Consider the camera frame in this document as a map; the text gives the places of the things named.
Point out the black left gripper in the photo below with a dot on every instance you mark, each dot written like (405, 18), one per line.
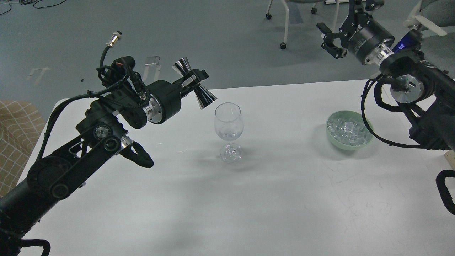
(165, 97)

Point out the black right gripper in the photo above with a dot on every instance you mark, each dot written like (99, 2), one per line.
(360, 34)

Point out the steel double jigger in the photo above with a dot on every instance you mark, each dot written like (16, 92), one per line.
(191, 81)

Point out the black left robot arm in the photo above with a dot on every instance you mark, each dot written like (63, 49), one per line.
(101, 136)

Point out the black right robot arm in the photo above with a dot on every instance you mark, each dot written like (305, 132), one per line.
(407, 83)

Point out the clear wine glass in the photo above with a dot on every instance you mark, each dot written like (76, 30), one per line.
(229, 126)

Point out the pile of clear ice cubes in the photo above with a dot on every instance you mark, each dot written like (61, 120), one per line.
(348, 131)

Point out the silver floor socket plate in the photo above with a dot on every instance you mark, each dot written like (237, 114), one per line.
(152, 60)

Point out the green bowl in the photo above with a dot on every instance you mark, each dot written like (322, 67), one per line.
(346, 114)

